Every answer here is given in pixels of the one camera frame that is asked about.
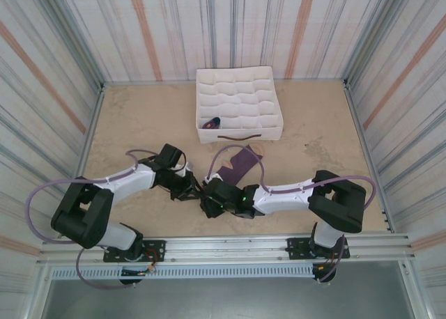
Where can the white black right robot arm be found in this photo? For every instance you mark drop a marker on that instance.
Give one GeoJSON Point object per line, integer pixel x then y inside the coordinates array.
{"type": "Point", "coordinates": [282, 202]}

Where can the aluminium mounting rail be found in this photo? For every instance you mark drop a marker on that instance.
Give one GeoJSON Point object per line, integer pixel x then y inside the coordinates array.
{"type": "Point", "coordinates": [226, 249]}

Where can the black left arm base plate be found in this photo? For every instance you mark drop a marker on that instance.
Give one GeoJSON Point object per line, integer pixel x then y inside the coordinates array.
{"type": "Point", "coordinates": [157, 246]}

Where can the white fabric divider box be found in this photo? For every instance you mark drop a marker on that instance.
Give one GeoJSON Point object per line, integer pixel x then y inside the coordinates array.
{"type": "Point", "coordinates": [240, 96]}

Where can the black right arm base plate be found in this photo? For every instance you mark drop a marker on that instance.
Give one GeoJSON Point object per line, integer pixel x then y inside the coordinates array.
{"type": "Point", "coordinates": [296, 246]}

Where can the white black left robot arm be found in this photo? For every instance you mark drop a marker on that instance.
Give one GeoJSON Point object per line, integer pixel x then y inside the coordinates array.
{"type": "Point", "coordinates": [118, 235]}

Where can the aluminium side frame rail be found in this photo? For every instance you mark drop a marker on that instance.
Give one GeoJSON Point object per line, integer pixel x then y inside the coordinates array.
{"type": "Point", "coordinates": [83, 155]}
{"type": "Point", "coordinates": [369, 159]}

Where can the purple ribbed sock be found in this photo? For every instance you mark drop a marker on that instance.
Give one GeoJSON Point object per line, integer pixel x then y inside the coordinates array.
{"type": "Point", "coordinates": [240, 165]}
{"type": "Point", "coordinates": [212, 124]}

